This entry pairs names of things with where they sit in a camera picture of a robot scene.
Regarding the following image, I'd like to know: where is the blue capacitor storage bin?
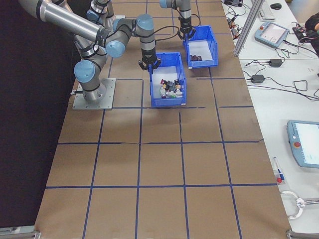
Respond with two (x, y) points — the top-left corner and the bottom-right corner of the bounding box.
(182, 24), (220, 70)

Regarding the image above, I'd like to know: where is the blue push-button storage bin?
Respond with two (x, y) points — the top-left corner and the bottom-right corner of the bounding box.
(149, 51), (187, 108)

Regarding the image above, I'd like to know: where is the black sleeved person forearm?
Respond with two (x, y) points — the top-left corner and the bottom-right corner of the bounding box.
(304, 13), (319, 54)

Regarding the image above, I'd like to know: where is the pile of push button switches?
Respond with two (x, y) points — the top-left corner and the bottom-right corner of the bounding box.
(152, 65), (184, 100)

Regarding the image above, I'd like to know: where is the white foam bin liner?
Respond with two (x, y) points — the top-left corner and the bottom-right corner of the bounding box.
(187, 39), (214, 62)

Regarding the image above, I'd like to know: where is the red mushroom emergency stop button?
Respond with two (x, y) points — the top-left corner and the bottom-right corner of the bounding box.
(159, 78), (175, 88)

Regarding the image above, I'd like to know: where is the white computer keyboard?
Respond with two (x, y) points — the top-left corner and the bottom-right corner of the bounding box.
(259, 1), (276, 20)

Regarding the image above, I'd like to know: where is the grey blue teach pendant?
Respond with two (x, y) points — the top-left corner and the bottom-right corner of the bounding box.
(286, 119), (319, 169)
(254, 21), (291, 48)

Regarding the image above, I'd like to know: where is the white side table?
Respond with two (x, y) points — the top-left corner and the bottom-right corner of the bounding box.
(221, 0), (319, 235)

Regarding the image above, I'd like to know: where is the white blue marker pen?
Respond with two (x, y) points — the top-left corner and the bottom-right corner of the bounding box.
(273, 156), (282, 177)

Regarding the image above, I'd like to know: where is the silver metal locking clamp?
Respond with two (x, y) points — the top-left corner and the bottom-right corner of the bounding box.
(280, 190), (319, 220)

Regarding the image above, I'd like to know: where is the aluminium profile post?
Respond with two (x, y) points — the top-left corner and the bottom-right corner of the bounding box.
(233, 0), (265, 57)

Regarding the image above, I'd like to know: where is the black circuit board with wires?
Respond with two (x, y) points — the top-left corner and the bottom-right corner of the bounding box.
(292, 22), (311, 39)

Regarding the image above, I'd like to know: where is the black frame cover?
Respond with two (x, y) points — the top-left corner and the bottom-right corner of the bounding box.
(0, 0), (83, 230)

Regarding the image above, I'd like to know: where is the grey metal frame bar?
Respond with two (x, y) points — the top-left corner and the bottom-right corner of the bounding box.
(285, 230), (319, 239)
(0, 225), (42, 239)

